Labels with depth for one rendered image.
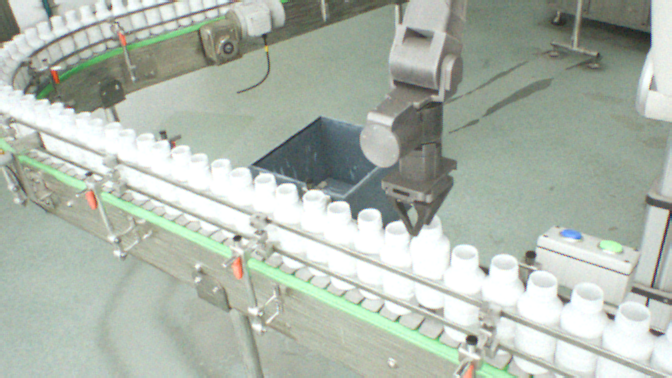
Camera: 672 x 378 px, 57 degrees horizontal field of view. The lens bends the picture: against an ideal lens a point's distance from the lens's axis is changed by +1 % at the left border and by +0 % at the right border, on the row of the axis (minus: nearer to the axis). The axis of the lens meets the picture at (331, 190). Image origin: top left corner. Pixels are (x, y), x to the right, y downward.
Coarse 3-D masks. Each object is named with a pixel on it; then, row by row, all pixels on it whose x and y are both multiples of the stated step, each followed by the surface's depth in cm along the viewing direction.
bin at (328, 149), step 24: (312, 120) 176; (336, 120) 175; (288, 144) 170; (312, 144) 179; (336, 144) 180; (264, 168) 164; (288, 168) 173; (312, 168) 182; (336, 168) 186; (360, 168) 179; (384, 168) 155; (336, 192) 183; (360, 192) 148; (384, 192) 158; (384, 216) 161
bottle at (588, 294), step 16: (576, 288) 82; (592, 288) 82; (576, 304) 81; (592, 304) 80; (560, 320) 84; (576, 320) 82; (592, 320) 81; (576, 336) 82; (592, 336) 81; (560, 352) 86; (576, 352) 83; (576, 368) 85; (592, 368) 85
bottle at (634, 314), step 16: (624, 304) 78; (640, 304) 78; (624, 320) 77; (640, 320) 79; (608, 336) 80; (624, 336) 78; (640, 336) 77; (624, 352) 78; (640, 352) 77; (608, 368) 81; (624, 368) 79
